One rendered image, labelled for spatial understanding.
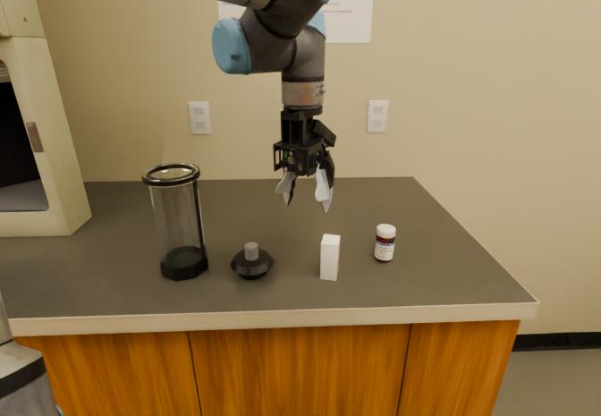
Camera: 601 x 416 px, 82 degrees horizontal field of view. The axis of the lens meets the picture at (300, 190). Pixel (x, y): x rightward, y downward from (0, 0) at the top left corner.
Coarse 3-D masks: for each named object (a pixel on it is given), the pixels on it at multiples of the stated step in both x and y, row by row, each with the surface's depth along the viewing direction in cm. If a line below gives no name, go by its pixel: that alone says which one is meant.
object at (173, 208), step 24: (168, 168) 71; (192, 168) 69; (168, 192) 65; (192, 192) 68; (168, 216) 66; (192, 216) 69; (168, 240) 69; (192, 240) 70; (168, 264) 71; (192, 264) 72
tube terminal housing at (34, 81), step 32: (0, 0) 69; (32, 0) 77; (32, 32) 77; (32, 64) 77; (32, 96) 77; (64, 128) 88; (64, 160) 87; (64, 192) 87; (0, 224) 87; (32, 224) 87; (64, 224) 88
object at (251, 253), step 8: (248, 248) 72; (256, 248) 72; (240, 256) 74; (248, 256) 72; (256, 256) 73; (264, 256) 74; (232, 264) 73; (240, 264) 71; (248, 264) 71; (256, 264) 71; (264, 264) 72; (272, 264) 73; (240, 272) 70; (248, 272) 70; (256, 272) 70; (264, 272) 72
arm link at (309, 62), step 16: (320, 16) 54; (304, 32) 54; (320, 32) 55; (304, 48) 54; (320, 48) 56; (304, 64) 56; (320, 64) 57; (288, 80) 58; (304, 80) 57; (320, 80) 58
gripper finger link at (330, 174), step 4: (324, 152) 65; (328, 152) 65; (324, 156) 65; (328, 156) 65; (324, 160) 65; (328, 160) 65; (332, 160) 66; (320, 164) 66; (324, 164) 65; (328, 164) 65; (332, 164) 66; (320, 168) 66; (324, 168) 66; (328, 168) 65; (332, 168) 65; (328, 172) 66; (332, 172) 66; (328, 176) 66; (332, 176) 66; (328, 180) 66; (332, 180) 67; (328, 184) 66; (332, 184) 67
